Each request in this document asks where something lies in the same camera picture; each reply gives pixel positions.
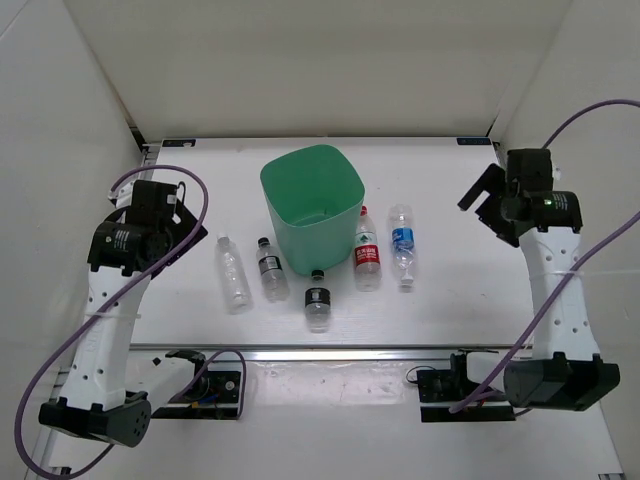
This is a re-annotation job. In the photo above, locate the blue label bottle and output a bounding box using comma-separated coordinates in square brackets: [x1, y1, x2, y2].
[389, 204, 417, 291]

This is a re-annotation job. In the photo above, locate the clear bottle white cap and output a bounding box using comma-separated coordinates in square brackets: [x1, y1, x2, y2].
[215, 235, 252, 314]

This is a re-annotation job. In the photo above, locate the clear bottle black label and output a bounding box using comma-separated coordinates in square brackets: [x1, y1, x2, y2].
[256, 237, 289, 302]

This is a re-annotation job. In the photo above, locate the red label bottle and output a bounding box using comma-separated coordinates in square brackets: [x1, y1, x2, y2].
[353, 206, 381, 291]

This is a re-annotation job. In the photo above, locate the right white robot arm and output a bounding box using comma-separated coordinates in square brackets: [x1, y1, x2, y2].
[449, 164, 620, 411]

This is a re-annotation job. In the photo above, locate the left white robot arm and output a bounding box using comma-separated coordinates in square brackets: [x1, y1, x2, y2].
[39, 180, 210, 447]

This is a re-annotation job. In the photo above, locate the green plastic bin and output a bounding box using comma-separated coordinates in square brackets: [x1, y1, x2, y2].
[260, 144, 365, 276]

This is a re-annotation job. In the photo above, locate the short bottle black label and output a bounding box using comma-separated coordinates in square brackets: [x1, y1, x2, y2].
[304, 270, 331, 333]

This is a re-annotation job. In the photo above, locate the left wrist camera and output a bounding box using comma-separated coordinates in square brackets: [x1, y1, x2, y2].
[131, 180, 177, 217]

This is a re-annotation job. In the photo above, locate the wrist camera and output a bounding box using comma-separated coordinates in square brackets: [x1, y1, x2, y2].
[131, 180, 177, 217]
[506, 148, 554, 196]

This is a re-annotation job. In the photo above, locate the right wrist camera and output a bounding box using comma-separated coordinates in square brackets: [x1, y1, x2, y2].
[506, 148, 554, 196]

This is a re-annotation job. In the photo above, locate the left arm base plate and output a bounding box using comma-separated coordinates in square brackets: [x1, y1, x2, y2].
[151, 349, 248, 421]

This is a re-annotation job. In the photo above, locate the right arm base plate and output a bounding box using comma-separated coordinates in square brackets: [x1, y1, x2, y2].
[405, 350, 516, 424]

